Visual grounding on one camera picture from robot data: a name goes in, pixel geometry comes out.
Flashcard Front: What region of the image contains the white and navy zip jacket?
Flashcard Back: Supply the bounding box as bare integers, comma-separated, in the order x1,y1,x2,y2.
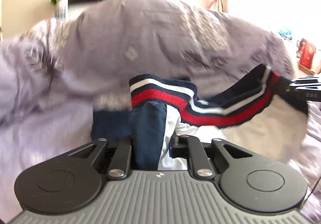
91,63,287,170

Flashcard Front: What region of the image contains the green capped bottle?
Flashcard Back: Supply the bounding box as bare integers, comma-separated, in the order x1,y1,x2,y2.
51,0,71,21

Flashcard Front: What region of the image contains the blue plush toy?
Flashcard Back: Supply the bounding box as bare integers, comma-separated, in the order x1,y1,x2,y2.
278,28,293,39

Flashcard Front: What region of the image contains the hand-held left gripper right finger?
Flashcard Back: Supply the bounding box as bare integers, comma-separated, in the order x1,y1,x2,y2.
169,134,253,180

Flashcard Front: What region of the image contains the red box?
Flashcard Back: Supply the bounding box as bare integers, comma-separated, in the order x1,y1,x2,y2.
297,38,317,69

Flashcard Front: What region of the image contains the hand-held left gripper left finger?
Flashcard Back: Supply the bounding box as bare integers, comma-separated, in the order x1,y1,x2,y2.
68,137,133,181

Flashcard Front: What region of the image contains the purple floral duvet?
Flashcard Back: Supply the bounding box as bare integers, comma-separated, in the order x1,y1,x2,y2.
0,0,321,224

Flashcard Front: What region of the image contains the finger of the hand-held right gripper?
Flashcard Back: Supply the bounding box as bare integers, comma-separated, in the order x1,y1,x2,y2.
285,74,321,103

